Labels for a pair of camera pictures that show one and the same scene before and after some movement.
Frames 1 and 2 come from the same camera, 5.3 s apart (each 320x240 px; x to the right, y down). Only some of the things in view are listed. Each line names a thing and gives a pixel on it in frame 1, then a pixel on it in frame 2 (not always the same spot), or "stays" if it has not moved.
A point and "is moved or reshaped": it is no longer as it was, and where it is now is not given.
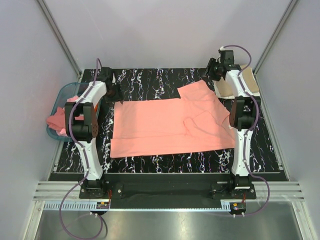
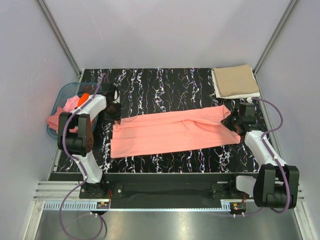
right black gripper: (211, 62) to (226, 121)
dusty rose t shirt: (58, 120) stays
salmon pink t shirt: (197, 121) is moved or reshaped
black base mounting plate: (167, 191) stays
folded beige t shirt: (223, 88) stays
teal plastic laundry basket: (59, 94) stays
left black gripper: (118, 96) to (117, 116)
